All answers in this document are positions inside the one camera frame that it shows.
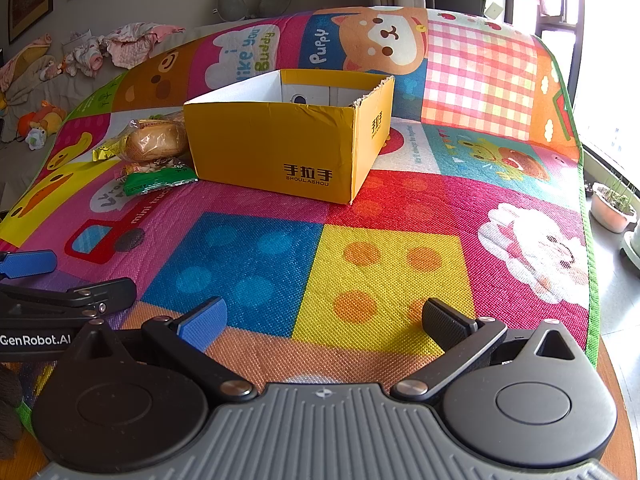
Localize person's left hand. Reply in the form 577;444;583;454
0;364;26;459

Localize round bread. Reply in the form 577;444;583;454
122;122;191;162

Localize green snack packet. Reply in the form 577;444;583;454
122;167;199;197

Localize orange plush toy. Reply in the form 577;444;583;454
19;101;67;134

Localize floral baby clothes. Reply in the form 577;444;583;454
62;34;107;78

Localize pale pot with grass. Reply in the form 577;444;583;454
590;170;639;234

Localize red edged snack packet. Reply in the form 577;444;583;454
121;156;182;176

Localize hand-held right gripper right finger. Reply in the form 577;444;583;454
391;298;591;404

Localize pink folded cloth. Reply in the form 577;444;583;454
0;33;54;94

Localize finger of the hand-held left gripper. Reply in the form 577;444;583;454
0;277;138;318
0;249;59;281

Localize dark window frame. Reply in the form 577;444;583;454
535;0;587;146

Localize pink clothes pile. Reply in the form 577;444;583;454
106;22;186;69

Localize colourful printed play mat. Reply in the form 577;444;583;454
0;5;601;441

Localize white ribbed flower pot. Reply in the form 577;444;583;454
621;214;640;267

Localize clear snack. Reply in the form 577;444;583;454
131;112;186;128

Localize beige sofa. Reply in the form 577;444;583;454
0;14;311;161

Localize yellow snack packet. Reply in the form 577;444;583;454
92;137;131;162

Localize yellow cardboard box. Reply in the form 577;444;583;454
182;68;396;206

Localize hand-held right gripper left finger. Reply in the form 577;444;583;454
75;296;257;404

